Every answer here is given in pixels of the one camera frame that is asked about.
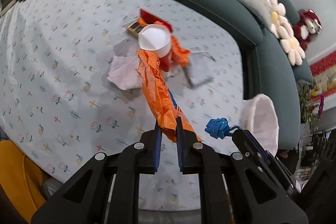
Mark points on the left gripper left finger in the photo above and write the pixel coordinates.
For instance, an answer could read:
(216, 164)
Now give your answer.
(149, 159)

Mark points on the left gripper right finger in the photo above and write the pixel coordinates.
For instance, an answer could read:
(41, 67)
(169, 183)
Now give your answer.
(189, 158)

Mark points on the blue wrapper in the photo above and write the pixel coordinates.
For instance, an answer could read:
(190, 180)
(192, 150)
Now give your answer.
(219, 128)

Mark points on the orange plastic snack wrapper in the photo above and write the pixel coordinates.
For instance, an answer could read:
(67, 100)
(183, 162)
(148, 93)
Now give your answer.
(157, 95)

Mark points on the grey drawstring pouch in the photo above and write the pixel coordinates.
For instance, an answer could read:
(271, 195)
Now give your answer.
(198, 70)

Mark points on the white paper towel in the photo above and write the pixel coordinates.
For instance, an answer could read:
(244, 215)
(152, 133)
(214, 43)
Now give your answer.
(123, 72)

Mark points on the white red paper cup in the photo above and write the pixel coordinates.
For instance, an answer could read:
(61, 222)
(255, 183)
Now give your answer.
(155, 38)

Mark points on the white lined trash bin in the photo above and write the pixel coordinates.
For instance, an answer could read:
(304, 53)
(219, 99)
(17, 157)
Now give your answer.
(259, 117)

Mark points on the potted green plant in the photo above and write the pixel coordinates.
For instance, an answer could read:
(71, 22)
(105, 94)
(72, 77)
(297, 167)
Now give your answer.
(311, 107)

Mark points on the dark green sectional sofa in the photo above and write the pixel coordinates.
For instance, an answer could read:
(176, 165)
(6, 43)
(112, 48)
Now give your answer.
(265, 65)

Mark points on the red gold cigarette box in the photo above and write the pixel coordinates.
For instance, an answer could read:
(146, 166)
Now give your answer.
(135, 27)

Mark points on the yellow stool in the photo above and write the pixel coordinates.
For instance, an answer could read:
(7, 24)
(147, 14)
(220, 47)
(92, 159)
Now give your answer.
(22, 180)

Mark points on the white daisy pillow lower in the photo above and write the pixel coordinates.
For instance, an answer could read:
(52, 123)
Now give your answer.
(291, 47)

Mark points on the white daisy pillow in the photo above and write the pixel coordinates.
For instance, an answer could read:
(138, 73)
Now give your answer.
(280, 26)
(291, 47)

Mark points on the white daisy pillow upper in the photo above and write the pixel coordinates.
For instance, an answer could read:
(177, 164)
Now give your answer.
(280, 26)

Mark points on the grey cushion right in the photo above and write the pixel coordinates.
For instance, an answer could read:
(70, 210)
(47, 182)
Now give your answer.
(261, 9)

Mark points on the red white plush monkey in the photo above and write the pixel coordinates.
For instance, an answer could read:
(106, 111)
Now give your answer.
(307, 28)

